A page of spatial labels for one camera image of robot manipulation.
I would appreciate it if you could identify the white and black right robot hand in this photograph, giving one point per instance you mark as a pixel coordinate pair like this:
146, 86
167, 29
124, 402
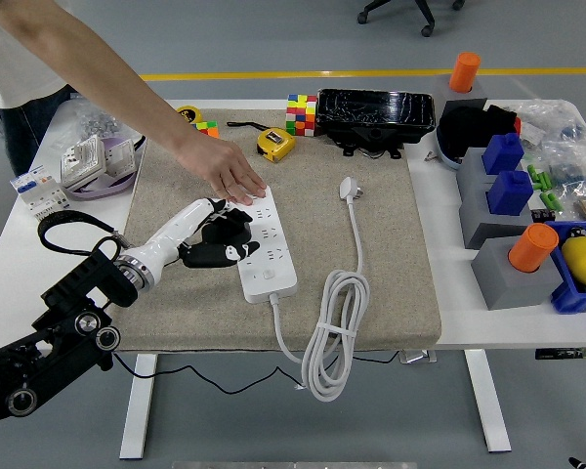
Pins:
578, 464

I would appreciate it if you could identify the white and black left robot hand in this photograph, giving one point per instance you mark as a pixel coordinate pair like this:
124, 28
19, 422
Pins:
171, 232

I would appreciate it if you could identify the person's hand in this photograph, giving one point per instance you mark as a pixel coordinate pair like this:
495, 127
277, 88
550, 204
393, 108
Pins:
224, 171

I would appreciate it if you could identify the white power strip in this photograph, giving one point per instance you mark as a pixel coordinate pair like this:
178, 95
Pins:
283, 273

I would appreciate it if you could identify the person's forearm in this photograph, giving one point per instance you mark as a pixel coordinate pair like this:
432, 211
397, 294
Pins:
102, 83

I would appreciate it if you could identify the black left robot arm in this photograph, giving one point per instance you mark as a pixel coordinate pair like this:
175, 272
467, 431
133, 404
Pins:
68, 298

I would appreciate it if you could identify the small black circuit board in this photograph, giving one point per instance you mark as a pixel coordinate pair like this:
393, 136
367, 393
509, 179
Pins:
543, 215

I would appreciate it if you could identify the colourful puzzle cube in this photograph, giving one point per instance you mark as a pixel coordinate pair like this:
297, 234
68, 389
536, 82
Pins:
300, 115
209, 128

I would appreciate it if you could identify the yellow tape measure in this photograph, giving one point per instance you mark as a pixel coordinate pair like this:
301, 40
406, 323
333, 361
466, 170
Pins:
190, 113
273, 144

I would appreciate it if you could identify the purple tape roll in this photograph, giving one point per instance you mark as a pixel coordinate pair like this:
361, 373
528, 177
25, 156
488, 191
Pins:
107, 189

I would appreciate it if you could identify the white socket panel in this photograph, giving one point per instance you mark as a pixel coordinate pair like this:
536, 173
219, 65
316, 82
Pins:
120, 156

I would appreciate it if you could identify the white table leg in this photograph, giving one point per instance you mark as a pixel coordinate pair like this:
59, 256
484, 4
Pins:
488, 400
139, 405

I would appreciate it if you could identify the black label strip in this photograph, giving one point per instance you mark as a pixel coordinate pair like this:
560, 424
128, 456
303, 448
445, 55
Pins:
566, 353

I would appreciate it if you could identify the clear bag of screws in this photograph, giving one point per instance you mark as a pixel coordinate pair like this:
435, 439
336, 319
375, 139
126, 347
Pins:
97, 124

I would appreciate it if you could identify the white circuit breaker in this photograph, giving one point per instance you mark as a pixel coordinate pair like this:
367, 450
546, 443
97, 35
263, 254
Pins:
36, 188

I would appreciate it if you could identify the black device with cracked screen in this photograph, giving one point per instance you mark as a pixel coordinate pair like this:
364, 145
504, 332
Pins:
371, 107

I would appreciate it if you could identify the blue plastic bin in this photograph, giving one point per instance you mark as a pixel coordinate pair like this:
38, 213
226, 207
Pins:
566, 298

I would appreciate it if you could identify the person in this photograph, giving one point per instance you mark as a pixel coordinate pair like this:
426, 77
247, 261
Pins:
29, 127

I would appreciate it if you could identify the grey block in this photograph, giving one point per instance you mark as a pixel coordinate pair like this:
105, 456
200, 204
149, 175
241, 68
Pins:
513, 290
439, 90
473, 215
469, 168

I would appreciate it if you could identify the grey-brown mat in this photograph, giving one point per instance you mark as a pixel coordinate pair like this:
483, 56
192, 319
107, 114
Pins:
395, 244

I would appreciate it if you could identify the metal clamp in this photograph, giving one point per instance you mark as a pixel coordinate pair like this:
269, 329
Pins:
417, 356

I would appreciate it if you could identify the white bowl with blue rim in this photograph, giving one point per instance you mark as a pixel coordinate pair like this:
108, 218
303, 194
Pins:
444, 152

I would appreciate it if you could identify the orange cylinder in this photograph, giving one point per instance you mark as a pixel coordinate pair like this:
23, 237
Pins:
532, 246
464, 71

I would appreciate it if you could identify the black cloth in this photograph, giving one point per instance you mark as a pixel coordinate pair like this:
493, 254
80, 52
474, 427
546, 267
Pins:
461, 129

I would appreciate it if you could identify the black office chair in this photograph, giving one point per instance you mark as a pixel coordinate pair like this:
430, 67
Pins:
420, 10

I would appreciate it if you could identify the green cylindrical battery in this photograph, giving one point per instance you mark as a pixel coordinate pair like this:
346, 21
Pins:
531, 172
543, 181
547, 199
558, 203

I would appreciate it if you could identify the blue block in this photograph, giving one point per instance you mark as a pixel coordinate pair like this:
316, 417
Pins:
503, 154
510, 193

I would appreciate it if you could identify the clear bag of blue parts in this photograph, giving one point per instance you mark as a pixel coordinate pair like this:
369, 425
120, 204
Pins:
569, 163

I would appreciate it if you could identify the clear bag with white labels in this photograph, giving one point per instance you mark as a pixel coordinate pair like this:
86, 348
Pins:
542, 119

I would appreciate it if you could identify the white switch box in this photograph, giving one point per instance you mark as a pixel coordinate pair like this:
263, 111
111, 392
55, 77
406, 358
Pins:
80, 163

